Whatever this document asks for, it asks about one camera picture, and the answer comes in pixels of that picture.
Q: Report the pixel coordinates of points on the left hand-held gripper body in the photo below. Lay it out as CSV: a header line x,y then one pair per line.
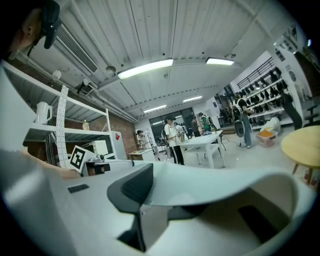
x,y
78,160

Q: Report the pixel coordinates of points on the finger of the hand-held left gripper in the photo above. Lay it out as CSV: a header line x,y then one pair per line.
x,y
121,163

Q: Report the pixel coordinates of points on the person's printed white shirt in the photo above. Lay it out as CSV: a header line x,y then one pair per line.
x,y
12,105

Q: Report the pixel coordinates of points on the white metal shelf rack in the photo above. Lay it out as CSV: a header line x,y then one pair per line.
x,y
62,130

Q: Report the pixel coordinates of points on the white tall cabinet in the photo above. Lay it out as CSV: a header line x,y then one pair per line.
x,y
118,145

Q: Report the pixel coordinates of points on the white toaster oven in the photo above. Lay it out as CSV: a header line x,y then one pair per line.
x,y
100,147

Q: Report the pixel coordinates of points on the wooden cabinet with white top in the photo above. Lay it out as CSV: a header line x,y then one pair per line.
x,y
142,155

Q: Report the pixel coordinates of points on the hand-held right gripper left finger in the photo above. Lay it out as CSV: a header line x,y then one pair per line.
x,y
87,212

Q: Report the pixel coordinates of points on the white bag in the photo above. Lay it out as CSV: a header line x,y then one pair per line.
x,y
273,123

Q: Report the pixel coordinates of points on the red white can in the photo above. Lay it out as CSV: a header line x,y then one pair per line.
x,y
307,176

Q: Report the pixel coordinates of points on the black head-worn camera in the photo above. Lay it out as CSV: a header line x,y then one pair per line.
x,y
51,25

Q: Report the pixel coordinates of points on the person's head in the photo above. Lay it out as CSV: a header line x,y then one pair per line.
x,y
27,30

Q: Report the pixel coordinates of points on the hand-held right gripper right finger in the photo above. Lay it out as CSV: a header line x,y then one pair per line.
x,y
220,232

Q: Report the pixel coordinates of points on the white rectangular table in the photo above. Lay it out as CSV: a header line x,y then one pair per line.
x,y
200,141

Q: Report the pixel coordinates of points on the white round lamp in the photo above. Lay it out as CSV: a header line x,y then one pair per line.
x,y
56,75

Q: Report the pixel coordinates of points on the ceiling dome sensor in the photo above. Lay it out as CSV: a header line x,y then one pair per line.
x,y
110,69

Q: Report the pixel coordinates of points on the long ceiling light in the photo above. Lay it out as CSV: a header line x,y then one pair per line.
x,y
220,61
145,68
192,99
155,108

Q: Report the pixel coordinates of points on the round wooden table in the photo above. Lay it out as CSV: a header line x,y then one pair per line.
x,y
302,147

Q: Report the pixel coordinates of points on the dark glass window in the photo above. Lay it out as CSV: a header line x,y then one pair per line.
x,y
157,122

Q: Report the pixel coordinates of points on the ceiling air vent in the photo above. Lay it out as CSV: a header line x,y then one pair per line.
x,y
75,48

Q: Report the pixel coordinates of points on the wall shelf with black items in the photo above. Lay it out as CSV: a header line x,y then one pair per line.
x,y
265,96

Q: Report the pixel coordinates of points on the clear bin with orange contents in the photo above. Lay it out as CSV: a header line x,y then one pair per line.
x,y
266,140

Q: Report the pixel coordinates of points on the yellow bottle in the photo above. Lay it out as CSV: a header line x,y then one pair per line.
x,y
85,125

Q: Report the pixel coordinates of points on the white electric kettle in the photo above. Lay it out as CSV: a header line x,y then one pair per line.
x,y
42,112

